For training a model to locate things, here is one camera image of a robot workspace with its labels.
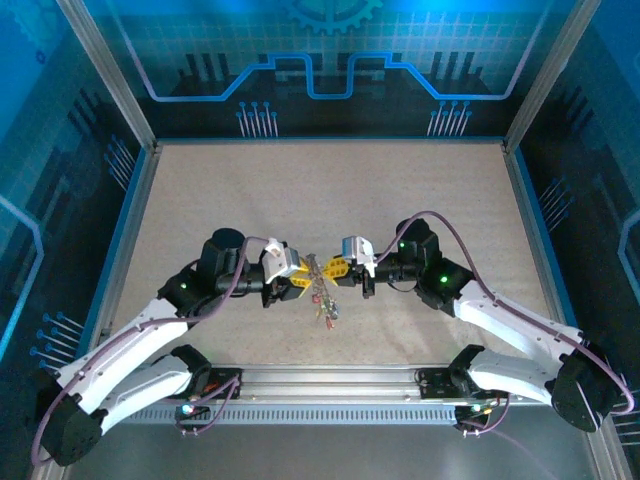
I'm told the large keyring with silver keys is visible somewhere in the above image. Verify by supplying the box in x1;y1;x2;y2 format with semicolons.
301;253;342;332

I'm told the arm base connector with light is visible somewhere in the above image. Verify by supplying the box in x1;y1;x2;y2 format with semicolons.
453;399;496;419
177;397;211;420

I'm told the grey metal shelf panel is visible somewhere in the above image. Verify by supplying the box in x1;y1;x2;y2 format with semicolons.
29;422;631;480

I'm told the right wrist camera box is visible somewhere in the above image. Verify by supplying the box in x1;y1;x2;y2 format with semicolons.
340;235;377;279

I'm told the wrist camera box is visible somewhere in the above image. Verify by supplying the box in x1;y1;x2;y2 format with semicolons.
260;237;301;284
340;235;377;279

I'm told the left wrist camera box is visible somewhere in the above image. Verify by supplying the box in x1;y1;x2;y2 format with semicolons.
260;237;301;284

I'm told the aluminium table side rail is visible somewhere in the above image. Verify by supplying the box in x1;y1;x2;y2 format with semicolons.
501;142;586;346
87;142;164;351

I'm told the aluminium mounting rail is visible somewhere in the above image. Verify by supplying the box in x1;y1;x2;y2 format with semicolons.
124;363;551;409

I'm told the aluminium table end rail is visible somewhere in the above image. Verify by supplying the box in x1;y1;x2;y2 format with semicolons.
157;137;507;147

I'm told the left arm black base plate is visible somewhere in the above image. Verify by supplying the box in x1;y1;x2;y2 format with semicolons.
152;367;245;401

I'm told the slotted grey cable duct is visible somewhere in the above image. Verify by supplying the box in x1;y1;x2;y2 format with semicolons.
119;405;459;426

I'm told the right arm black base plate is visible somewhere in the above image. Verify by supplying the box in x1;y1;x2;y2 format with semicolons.
417;367;509;401

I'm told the aluminium frame post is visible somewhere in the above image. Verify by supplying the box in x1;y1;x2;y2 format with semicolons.
55;0;162;151
503;0;604;151

